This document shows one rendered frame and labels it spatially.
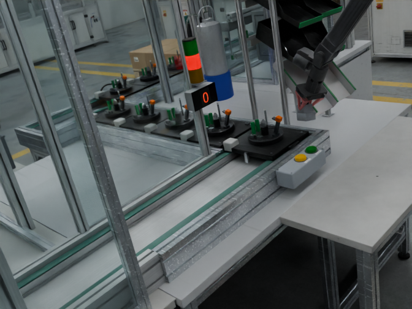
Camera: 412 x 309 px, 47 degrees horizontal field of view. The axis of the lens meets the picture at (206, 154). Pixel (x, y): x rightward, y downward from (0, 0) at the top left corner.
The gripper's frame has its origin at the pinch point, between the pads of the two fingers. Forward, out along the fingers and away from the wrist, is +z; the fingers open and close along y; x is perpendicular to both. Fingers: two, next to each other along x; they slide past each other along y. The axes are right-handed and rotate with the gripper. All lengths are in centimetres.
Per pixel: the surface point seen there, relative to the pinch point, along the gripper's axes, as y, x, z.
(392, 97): -239, -135, 164
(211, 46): -6, -91, 38
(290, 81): -4.2, -16.9, 2.4
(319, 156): 5.9, 21.4, 3.2
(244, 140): 20.5, -3.9, 17.1
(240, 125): 14.2, -17.6, 23.7
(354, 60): -118, -91, 66
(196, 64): 39.8, -17.0, -14.3
